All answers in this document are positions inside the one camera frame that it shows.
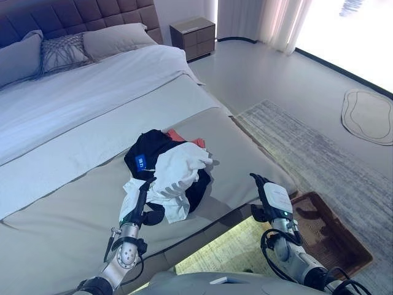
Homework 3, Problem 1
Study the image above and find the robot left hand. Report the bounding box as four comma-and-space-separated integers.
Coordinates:
119, 176, 166, 228

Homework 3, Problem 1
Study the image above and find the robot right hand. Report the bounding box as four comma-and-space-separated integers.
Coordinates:
249, 173, 295, 223

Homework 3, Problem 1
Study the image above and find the white printed garment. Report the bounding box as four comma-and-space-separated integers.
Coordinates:
119, 143, 215, 224

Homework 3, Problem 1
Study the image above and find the black garment with blue label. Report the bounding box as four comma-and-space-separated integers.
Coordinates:
124, 129, 213, 227

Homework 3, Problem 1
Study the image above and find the orange garment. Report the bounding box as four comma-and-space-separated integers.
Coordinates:
165, 128, 206, 149

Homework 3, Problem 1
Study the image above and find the bed with beige bedspread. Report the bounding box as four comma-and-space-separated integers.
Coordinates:
0, 23, 298, 295

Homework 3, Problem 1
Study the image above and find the brown wooden basket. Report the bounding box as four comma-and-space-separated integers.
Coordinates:
288, 191, 374, 278

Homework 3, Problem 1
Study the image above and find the large grey striped rug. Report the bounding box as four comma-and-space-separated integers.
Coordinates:
174, 98, 393, 295

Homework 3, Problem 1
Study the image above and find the pale grey blanket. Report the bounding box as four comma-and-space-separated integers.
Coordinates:
0, 73, 233, 221

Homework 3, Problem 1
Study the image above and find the grey robot torso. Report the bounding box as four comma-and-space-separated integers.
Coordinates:
128, 270, 338, 295

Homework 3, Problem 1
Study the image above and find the small oval beige mat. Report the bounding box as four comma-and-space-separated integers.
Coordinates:
339, 88, 393, 146

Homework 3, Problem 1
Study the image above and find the white duvet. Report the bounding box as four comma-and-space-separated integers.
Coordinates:
0, 45, 197, 168

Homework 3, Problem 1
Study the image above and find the grey patterned cushion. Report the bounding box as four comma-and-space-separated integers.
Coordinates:
39, 33, 96, 74

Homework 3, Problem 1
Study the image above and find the bright glass window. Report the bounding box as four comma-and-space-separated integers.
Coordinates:
294, 0, 393, 93

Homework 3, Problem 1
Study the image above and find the brown nightstand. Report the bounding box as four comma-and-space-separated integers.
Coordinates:
169, 17, 216, 63

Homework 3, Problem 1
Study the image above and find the grey pillow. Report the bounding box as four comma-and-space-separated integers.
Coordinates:
0, 29, 44, 89

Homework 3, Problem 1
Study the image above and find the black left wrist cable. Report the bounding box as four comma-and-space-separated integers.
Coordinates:
103, 227, 149, 277

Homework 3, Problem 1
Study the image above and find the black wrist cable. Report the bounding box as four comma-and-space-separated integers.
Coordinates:
103, 227, 149, 277
260, 229, 305, 283

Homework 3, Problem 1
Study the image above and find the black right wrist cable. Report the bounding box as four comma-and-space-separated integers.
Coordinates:
260, 229, 305, 283

